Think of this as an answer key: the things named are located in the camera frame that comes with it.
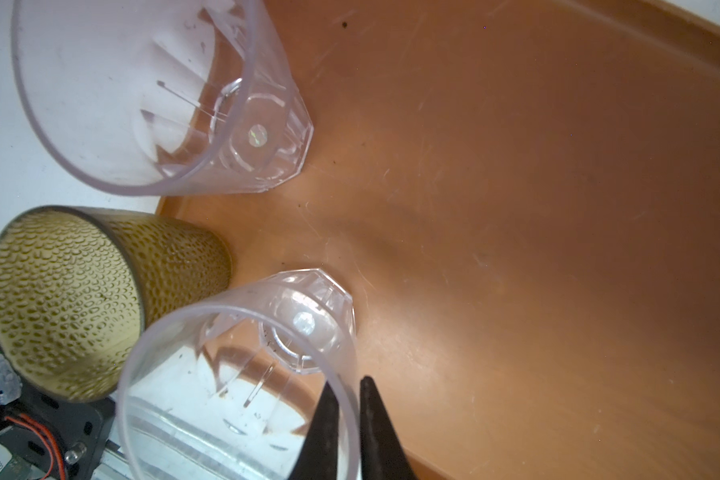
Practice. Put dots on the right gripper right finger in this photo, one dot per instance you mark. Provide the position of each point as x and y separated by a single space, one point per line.
382 455

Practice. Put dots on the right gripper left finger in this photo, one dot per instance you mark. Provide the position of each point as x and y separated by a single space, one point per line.
318 458

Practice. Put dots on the clear glass back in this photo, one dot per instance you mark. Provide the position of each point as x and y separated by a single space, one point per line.
226 388

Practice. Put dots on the brown plastic tray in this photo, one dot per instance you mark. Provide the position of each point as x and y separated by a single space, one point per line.
523 198

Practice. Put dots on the short amber textured glass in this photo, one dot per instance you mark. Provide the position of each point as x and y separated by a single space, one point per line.
79 286

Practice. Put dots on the clear faceted glass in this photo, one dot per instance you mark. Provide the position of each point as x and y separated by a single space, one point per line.
161 98

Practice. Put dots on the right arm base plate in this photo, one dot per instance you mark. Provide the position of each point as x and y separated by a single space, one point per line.
45 438

